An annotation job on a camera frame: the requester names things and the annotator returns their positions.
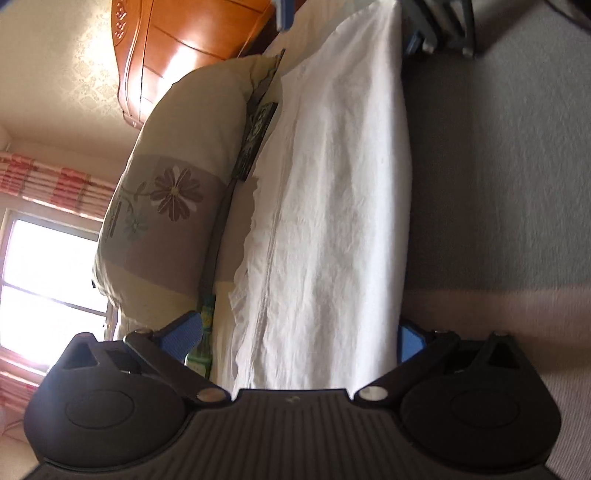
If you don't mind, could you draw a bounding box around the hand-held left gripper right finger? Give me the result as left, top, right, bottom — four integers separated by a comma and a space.
355, 324, 527, 408

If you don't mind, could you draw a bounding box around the wooden headboard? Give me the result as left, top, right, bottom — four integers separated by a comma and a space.
111, 0, 278, 130

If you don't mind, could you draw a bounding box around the floral pillow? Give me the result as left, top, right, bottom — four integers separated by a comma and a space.
92, 54, 283, 324

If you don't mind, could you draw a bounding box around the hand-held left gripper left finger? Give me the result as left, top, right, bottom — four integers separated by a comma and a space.
60, 311, 232, 407

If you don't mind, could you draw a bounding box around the white printed T-shirt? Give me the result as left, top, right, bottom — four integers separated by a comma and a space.
215, 0, 414, 393

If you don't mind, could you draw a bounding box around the green glass bottle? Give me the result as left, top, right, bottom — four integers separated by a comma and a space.
186, 295, 216, 376

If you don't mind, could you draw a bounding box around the phone with cartoon case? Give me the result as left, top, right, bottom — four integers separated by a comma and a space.
235, 102, 280, 182

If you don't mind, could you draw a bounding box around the window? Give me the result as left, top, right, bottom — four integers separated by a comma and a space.
0, 208, 118, 370

